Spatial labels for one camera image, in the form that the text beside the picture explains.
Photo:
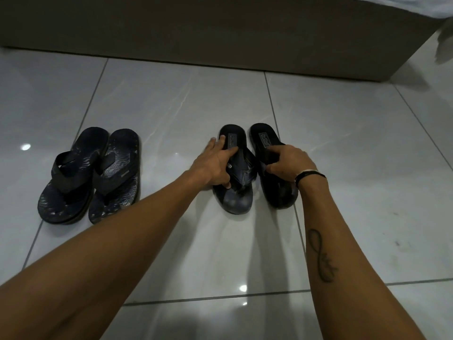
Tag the navy patterned flip-flop sandal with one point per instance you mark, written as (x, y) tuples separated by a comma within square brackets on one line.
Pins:
[(67, 180), (115, 180)]

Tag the person's left little finger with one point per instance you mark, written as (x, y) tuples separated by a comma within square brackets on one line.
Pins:
[(211, 145)]

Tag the white bed sheet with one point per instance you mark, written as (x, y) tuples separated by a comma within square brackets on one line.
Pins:
[(407, 3)]

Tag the black and white wristband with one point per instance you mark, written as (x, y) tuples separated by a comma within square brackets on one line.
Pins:
[(308, 174)]

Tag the black flip-flop sandal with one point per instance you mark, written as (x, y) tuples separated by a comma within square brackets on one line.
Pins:
[(281, 194), (235, 194)]

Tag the person's left hand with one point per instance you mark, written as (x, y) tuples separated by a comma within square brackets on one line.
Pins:
[(209, 166)]

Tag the person's left forearm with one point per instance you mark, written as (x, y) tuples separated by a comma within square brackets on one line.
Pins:
[(95, 258)]

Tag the person's right thumb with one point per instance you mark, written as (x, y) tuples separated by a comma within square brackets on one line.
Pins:
[(273, 169)]

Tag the person's right hand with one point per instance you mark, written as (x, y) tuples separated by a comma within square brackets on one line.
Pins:
[(294, 162)]

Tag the person's left thumb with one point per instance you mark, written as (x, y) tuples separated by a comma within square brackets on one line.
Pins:
[(225, 181)]

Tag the person's right forearm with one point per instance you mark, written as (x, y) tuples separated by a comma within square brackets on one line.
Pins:
[(339, 251)]

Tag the brown bed base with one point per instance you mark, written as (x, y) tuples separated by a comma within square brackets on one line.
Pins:
[(212, 28)]

